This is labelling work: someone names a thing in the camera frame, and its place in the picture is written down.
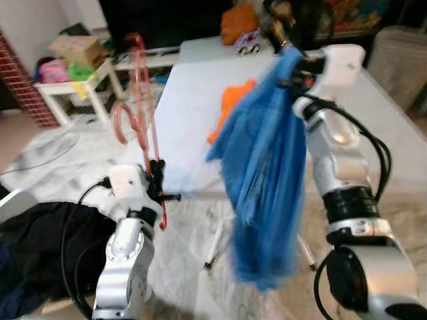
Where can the colourful poster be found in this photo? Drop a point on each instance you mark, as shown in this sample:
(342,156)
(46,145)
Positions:
(367,13)

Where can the pink bag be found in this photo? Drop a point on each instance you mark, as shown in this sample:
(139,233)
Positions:
(53,70)

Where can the brown cardboard box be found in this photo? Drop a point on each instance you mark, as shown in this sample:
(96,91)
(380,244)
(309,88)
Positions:
(77,50)

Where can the white folding table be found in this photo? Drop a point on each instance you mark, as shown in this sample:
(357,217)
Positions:
(193,120)

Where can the black chair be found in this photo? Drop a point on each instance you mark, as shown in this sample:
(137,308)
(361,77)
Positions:
(307,23)

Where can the pink plastic hanger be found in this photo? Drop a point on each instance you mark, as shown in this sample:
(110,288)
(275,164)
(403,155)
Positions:
(117,123)

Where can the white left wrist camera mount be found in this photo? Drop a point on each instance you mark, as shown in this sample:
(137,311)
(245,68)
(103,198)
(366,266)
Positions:
(127,183)

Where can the grey mesh laundry basket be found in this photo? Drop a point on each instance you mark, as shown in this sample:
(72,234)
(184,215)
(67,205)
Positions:
(400,66)

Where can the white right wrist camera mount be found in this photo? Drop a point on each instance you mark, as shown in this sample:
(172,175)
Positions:
(343,66)

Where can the white low tv bench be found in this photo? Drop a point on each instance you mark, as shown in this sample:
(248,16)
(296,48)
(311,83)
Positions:
(200,50)

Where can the white toy car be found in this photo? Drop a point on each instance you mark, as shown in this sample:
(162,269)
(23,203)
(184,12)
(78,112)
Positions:
(248,43)

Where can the green toy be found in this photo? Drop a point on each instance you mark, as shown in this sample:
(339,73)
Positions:
(81,71)

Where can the orange garment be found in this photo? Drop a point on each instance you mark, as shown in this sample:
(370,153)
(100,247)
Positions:
(233,100)

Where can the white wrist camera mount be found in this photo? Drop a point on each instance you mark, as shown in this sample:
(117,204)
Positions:
(127,183)
(343,66)

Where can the orange bag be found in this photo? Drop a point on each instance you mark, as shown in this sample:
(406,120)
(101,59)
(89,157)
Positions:
(239,20)

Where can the small white side table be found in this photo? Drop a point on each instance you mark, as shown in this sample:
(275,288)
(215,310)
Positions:
(57,90)

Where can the black garment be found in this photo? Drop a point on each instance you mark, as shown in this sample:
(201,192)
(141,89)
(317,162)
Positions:
(47,253)

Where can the blue shirt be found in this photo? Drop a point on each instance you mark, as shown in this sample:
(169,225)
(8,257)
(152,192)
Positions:
(263,186)

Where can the black television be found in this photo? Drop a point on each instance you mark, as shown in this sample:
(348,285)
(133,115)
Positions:
(173,20)

